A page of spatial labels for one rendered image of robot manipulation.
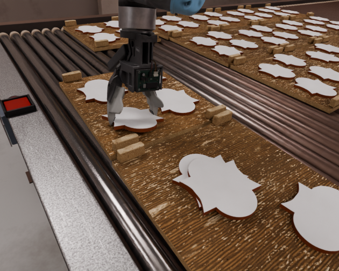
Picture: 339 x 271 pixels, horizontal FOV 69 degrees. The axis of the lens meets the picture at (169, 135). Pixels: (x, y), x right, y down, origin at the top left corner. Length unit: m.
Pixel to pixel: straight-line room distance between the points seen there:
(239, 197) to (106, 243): 0.23
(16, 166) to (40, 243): 0.68
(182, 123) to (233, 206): 0.28
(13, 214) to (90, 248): 1.36
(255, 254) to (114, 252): 0.21
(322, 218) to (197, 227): 0.21
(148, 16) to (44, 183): 0.38
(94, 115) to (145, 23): 0.28
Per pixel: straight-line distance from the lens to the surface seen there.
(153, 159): 0.53
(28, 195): 1.85
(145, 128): 0.56
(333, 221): 0.52
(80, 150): 0.60
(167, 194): 0.47
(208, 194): 0.45
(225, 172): 0.50
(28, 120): 0.75
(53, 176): 0.56
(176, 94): 0.76
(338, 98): 0.91
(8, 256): 1.63
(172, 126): 0.63
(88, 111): 0.70
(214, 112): 0.67
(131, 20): 0.53
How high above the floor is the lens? 1.29
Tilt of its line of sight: 37 degrees down
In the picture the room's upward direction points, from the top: 4 degrees clockwise
